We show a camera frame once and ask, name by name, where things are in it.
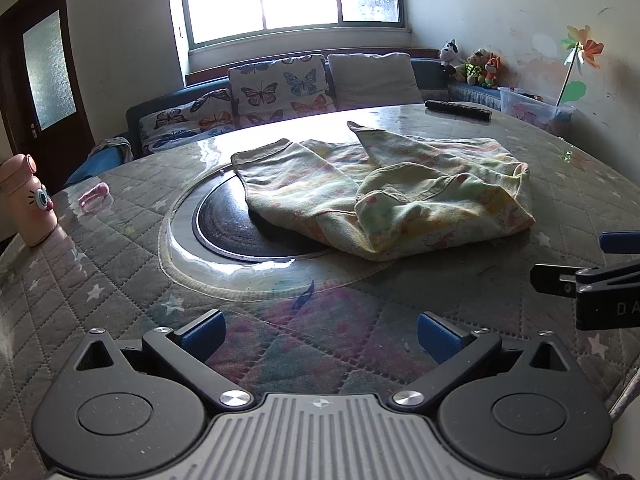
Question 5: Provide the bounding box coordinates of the black round induction cooktop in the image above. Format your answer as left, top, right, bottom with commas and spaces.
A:
192, 169, 331, 262

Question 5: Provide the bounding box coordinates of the lying butterfly print cushion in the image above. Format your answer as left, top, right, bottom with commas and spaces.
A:
139, 88, 235, 155

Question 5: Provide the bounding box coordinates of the dark wooden door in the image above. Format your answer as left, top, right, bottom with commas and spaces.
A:
1, 0, 94, 193

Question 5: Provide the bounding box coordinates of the upright butterfly print cushion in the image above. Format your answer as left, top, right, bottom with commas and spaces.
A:
228, 54, 336, 128

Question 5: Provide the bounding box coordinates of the clear plastic storage box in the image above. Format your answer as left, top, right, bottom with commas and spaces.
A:
498, 87, 575, 136

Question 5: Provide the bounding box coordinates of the pink cartoon water bottle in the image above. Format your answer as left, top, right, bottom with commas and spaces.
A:
0, 154, 58, 247

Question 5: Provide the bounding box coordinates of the colourful paper pinwheel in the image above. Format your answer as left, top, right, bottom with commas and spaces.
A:
555, 25, 604, 106

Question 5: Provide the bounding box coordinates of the brown plush bear green vest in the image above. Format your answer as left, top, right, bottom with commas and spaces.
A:
465, 48, 489, 86

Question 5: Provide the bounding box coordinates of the orange plush toy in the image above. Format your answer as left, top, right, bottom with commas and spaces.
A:
483, 53, 501, 89

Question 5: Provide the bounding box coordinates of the black remote control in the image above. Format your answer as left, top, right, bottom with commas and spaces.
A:
424, 100, 491, 122

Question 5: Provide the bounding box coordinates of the colourful patterned child's shirt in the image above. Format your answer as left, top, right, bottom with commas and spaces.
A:
231, 122, 536, 261

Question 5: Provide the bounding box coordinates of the small pink toy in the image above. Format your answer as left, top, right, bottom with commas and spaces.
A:
78, 182, 110, 210

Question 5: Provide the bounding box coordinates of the blue sofa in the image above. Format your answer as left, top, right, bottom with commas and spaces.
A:
63, 56, 507, 189

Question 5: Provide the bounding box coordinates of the black white plush cow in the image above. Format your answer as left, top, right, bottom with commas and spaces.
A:
439, 39, 466, 82

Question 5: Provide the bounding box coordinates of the plain beige cushion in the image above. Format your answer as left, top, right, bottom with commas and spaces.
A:
328, 52, 422, 110

